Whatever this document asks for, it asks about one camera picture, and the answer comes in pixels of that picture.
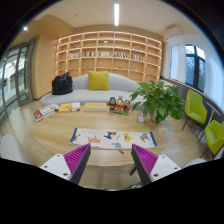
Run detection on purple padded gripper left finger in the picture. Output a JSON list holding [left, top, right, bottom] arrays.
[[41, 144, 91, 184]]

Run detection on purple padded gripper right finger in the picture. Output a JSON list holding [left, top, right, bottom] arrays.
[[131, 144, 180, 185]]

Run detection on white towel with animal print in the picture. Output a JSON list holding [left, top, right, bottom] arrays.
[[70, 128, 157, 149]]

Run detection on small white cup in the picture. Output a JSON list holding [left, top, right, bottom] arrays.
[[137, 111, 146, 123]]

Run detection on yellow and white book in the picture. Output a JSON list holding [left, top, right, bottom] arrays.
[[59, 103, 80, 112]]

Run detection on red and white book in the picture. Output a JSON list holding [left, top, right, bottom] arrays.
[[33, 105, 55, 121]]

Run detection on yellow flat box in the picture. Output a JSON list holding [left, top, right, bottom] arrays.
[[84, 102, 107, 111]]

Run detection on green potted plant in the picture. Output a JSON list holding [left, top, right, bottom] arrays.
[[130, 80, 186, 125]]

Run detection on colourful doll figurines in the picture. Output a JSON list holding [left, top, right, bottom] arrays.
[[107, 96, 131, 115]]

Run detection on lime green near chair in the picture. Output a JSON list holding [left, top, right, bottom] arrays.
[[203, 120, 224, 156]]

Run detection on lime green chair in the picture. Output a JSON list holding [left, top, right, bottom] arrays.
[[185, 89, 207, 128], [203, 120, 224, 156]]

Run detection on black bag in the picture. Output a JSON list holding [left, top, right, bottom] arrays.
[[52, 72, 73, 95]]

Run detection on light grey curved sofa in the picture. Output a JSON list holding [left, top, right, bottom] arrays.
[[40, 73, 139, 107]]

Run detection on yellow cushion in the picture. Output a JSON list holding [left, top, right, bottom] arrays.
[[88, 71, 110, 90]]

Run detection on glass door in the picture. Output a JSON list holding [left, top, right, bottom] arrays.
[[0, 41, 34, 119]]

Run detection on white air conditioner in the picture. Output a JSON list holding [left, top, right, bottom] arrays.
[[165, 26, 183, 39]]

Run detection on ceiling strip light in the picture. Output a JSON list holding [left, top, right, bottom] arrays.
[[114, 4, 120, 26]]

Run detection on wooden wall bookshelf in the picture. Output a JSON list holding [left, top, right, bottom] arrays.
[[55, 31, 162, 82]]

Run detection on window with dark frame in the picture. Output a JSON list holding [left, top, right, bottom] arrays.
[[185, 44, 206, 92]]

